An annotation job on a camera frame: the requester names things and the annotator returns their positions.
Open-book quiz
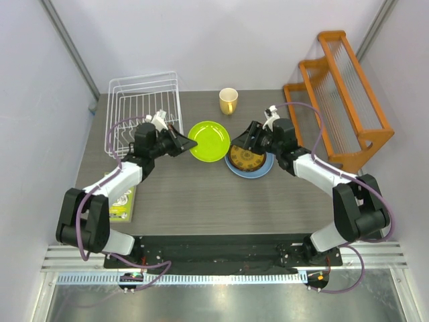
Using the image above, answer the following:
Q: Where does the green plate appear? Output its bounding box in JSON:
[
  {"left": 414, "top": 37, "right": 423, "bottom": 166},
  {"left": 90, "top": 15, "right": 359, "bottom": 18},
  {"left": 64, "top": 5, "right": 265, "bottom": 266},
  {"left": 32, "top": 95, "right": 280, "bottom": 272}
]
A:
[{"left": 188, "top": 121, "right": 231, "bottom": 163}]

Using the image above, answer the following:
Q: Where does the yellow mug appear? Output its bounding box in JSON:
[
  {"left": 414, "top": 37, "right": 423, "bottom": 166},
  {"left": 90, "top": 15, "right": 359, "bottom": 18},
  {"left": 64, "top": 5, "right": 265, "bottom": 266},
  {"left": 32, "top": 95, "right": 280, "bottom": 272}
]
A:
[{"left": 219, "top": 88, "right": 239, "bottom": 115}]

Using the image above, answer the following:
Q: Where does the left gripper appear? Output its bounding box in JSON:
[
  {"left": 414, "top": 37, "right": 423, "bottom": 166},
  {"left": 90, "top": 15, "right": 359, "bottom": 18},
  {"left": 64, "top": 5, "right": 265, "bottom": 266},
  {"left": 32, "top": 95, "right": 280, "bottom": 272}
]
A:
[{"left": 149, "top": 125, "right": 197, "bottom": 159}]

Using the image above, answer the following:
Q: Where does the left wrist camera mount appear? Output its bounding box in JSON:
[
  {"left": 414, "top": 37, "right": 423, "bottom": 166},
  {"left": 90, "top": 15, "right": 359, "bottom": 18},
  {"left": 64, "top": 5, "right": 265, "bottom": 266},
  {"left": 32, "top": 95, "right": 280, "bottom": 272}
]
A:
[{"left": 144, "top": 109, "right": 168, "bottom": 132}]

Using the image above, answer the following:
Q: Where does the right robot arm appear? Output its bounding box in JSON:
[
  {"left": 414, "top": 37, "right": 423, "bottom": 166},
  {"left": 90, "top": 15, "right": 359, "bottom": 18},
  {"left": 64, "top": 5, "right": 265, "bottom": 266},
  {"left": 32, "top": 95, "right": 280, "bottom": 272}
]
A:
[{"left": 232, "top": 118, "right": 391, "bottom": 265}]

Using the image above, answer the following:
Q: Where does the light blue plate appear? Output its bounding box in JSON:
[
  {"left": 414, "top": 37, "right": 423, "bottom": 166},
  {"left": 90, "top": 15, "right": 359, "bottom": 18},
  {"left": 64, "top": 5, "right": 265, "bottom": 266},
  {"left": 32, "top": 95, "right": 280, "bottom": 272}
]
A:
[{"left": 225, "top": 153, "right": 274, "bottom": 179}]

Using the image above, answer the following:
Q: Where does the white wire dish rack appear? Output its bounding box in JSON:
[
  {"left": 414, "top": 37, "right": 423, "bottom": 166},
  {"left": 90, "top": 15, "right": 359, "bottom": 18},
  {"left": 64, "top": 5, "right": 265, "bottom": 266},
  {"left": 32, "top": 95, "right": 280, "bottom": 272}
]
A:
[{"left": 105, "top": 71, "right": 184, "bottom": 158}]

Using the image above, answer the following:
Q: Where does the brown yellow plate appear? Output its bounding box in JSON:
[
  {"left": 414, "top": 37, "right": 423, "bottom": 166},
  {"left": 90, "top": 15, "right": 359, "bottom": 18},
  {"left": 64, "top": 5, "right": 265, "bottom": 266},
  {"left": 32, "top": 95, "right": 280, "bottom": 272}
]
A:
[{"left": 227, "top": 145, "right": 267, "bottom": 172}]

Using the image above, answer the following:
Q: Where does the green illustrated book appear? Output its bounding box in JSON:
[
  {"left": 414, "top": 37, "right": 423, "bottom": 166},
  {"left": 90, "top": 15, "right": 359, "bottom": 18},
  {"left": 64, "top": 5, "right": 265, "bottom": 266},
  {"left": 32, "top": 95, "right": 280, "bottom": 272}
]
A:
[{"left": 109, "top": 186, "right": 136, "bottom": 223}]

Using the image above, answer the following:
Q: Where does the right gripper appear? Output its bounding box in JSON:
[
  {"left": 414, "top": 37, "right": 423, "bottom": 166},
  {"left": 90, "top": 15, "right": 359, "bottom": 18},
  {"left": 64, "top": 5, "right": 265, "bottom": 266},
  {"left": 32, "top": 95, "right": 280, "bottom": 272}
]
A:
[{"left": 231, "top": 121, "right": 282, "bottom": 156}]

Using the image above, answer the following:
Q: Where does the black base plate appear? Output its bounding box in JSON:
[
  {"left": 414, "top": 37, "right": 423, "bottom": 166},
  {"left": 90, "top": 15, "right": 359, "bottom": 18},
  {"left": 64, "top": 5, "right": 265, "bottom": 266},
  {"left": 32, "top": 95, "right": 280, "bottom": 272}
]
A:
[{"left": 103, "top": 233, "right": 345, "bottom": 276}]

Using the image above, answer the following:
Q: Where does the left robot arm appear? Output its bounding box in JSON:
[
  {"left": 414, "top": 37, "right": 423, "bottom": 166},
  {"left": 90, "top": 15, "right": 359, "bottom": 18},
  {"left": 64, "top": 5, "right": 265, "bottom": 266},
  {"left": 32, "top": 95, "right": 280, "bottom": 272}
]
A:
[{"left": 56, "top": 123, "right": 198, "bottom": 268}]

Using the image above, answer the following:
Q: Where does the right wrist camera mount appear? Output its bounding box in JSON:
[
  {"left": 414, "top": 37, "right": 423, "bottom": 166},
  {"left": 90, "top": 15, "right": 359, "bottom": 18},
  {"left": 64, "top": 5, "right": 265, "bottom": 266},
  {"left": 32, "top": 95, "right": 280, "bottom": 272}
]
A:
[{"left": 263, "top": 105, "right": 280, "bottom": 131}]

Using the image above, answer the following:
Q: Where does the orange wooden rack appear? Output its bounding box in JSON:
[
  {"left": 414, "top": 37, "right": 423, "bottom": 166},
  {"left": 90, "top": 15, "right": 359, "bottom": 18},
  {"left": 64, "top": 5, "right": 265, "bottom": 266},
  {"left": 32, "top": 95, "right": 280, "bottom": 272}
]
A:
[{"left": 283, "top": 31, "right": 394, "bottom": 173}]

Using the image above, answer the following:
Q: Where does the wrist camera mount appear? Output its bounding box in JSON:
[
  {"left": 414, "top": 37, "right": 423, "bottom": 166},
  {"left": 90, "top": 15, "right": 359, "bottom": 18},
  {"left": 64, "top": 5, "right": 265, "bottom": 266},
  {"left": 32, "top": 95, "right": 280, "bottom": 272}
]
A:
[
  {"left": 263, "top": 105, "right": 280, "bottom": 131},
  {"left": 144, "top": 109, "right": 168, "bottom": 132}
]

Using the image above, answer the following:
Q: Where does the perforated metal rail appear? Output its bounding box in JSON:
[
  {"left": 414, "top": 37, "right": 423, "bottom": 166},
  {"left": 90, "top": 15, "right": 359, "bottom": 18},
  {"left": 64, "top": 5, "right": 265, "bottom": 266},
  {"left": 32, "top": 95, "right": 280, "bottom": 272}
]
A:
[{"left": 56, "top": 271, "right": 308, "bottom": 286}]

